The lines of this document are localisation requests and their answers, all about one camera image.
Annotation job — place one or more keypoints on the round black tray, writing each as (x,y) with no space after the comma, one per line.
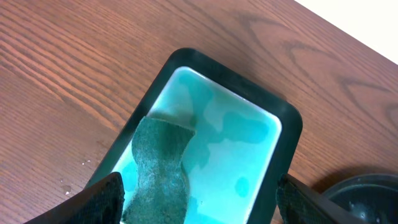
(370,197)

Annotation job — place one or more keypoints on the green rectangular soap tray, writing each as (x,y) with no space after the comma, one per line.
(245,138)

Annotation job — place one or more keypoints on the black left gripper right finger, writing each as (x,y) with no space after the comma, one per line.
(298,203)

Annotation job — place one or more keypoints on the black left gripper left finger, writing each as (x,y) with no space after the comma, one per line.
(102,203)

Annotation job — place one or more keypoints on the yellow green sponge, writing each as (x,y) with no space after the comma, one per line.
(161,194)

